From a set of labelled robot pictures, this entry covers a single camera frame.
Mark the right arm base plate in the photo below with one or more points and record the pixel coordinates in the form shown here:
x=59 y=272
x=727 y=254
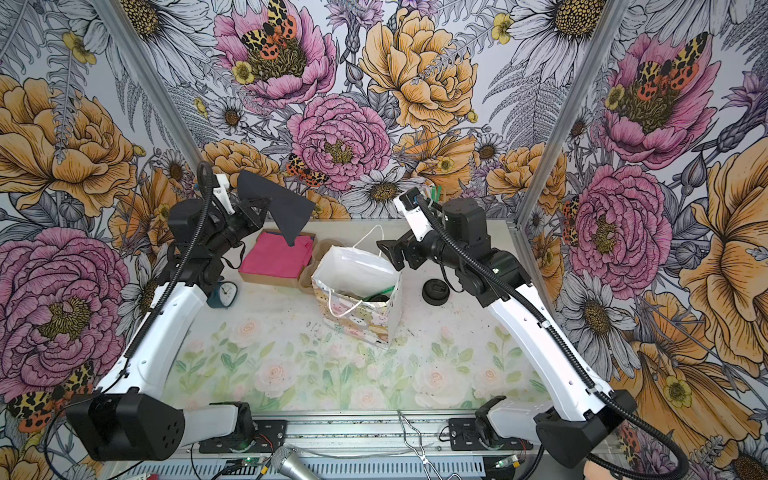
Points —
x=470 y=434

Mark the white patterned paper gift bag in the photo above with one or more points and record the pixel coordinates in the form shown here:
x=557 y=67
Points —
x=344 y=277

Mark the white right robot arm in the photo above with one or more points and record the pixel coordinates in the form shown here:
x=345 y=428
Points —
x=584 y=409

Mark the black paper napkin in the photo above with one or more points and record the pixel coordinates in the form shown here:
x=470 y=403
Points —
x=289 y=210

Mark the brown cardboard tray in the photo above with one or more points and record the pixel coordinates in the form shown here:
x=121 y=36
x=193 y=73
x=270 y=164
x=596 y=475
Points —
x=270 y=279

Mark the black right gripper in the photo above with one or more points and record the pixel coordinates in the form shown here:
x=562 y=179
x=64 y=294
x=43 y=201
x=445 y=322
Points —
x=410 y=243

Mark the green straws bundle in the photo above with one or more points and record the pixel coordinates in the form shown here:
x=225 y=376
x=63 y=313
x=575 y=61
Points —
x=435 y=194

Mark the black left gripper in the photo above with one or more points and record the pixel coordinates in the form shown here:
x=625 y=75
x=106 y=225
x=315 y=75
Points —
x=256 y=220

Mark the green straw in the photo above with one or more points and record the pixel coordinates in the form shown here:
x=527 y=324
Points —
x=388 y=291

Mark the teal alarm clock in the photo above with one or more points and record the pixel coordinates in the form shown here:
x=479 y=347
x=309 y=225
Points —
x=223 y=296

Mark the black coffee cup lid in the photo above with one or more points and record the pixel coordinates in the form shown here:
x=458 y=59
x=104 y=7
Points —
x=378 y=298

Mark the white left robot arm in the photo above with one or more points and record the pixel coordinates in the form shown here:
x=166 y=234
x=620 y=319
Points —
x=125 y=419

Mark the silver microphone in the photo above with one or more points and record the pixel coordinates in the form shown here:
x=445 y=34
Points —
x=288 y=463

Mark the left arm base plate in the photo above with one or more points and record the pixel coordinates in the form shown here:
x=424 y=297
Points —
x=268 y=436

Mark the stack of pulp carriers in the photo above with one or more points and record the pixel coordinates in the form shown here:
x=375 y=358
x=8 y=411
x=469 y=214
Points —
x=319 y=250

